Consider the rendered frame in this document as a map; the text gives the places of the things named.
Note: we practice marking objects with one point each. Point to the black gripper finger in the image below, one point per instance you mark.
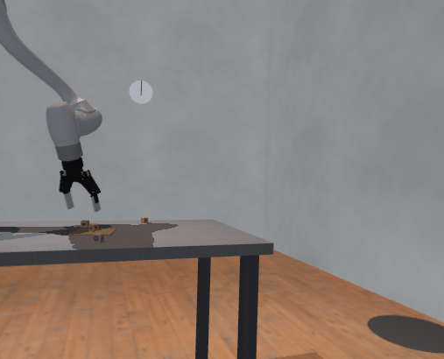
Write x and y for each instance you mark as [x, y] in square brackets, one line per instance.
[90, 185]
[66, 183]

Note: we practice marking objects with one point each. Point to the peach flat mat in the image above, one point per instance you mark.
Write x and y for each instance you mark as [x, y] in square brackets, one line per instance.
[85, 232]

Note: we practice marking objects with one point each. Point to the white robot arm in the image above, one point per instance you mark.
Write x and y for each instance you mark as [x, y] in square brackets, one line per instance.
[67, 121]

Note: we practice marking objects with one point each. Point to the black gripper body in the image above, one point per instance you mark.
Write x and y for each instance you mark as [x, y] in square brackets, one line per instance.
[73, 167]

